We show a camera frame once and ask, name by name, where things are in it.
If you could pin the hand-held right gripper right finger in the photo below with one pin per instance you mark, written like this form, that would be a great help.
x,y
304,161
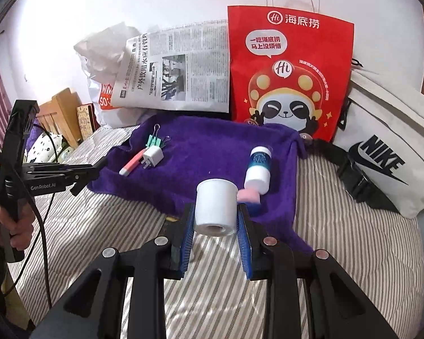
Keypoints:
x,y
245,247

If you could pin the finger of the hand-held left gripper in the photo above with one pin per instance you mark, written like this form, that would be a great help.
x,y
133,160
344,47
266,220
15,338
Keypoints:
x,y
81,180
88,168

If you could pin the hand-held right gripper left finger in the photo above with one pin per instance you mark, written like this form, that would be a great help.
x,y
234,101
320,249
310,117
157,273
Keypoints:
x,y
187,240

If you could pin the pink pen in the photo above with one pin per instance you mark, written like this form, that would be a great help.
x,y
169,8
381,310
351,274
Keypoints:
x,y
130,165

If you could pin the white toilet paper roll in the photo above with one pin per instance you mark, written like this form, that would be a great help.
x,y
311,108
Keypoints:
x,y
215,201

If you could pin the pink sponge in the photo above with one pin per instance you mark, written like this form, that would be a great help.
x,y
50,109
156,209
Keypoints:
x,y
249,197

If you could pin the white charger plug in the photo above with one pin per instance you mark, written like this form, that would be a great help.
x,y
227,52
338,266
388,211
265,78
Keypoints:
x,y
152,157

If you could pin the blue and white bottle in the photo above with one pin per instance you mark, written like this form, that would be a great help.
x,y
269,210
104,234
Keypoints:
x,y
257,176

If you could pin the green binder clip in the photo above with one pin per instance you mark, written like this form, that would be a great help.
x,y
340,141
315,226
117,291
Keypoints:
x,y
154,142

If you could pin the white pillow black dots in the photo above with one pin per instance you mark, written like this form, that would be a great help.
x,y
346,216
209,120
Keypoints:
x,y
42,146

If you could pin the brown box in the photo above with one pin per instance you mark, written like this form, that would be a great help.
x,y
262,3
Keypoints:
x,y
86,120

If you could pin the wooden headboard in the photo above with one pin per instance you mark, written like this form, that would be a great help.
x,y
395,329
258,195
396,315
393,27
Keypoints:
x,y
65,109

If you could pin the purple towel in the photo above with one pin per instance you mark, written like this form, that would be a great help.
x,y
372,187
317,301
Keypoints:
x,y
205,148

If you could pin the striped white cloth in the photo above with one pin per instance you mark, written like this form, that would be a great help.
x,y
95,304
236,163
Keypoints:
x,y
339,254

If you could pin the white plastic bag red label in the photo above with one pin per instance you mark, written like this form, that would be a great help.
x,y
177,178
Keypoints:
x,y
95,53

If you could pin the newspaper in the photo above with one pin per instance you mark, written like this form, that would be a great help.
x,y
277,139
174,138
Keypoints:
x,y
198,77

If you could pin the white canvas bag black logo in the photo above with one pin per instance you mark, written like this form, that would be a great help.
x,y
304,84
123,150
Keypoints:
x,y
392,120

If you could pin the red panda paper bag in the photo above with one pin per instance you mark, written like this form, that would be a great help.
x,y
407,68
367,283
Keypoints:
x,y
296,42

